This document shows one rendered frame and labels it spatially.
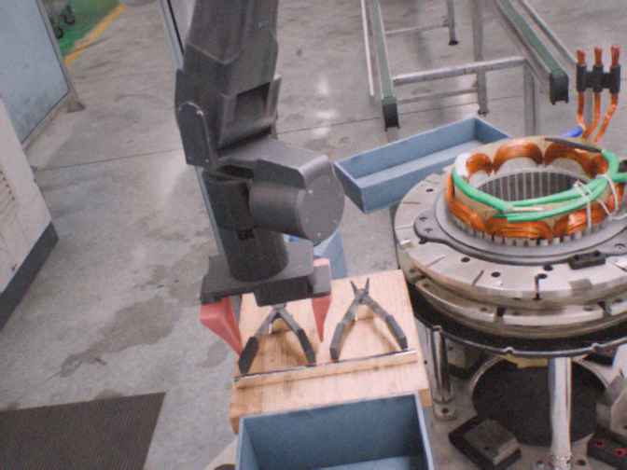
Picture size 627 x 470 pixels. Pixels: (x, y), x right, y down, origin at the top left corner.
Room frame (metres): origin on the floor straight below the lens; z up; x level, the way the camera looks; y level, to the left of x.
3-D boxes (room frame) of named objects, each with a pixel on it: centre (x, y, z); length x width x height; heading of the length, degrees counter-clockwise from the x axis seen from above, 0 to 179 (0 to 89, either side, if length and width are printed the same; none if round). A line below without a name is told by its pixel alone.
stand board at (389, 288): (0.61, 0.01, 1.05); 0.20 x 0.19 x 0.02; 175
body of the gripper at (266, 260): (0.59, 0.06, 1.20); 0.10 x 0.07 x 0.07; 86
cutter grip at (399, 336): (0.57, -0.06, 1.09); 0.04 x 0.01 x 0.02; 10
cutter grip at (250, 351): (0.58, 0.09, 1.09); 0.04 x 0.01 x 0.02; 160
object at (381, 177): (1.00, -0.18, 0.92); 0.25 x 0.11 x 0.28; 104
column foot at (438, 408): (0.75, -0.13, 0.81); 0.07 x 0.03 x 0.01; 171
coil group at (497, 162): (0.80, -0.26, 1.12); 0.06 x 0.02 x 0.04; 89
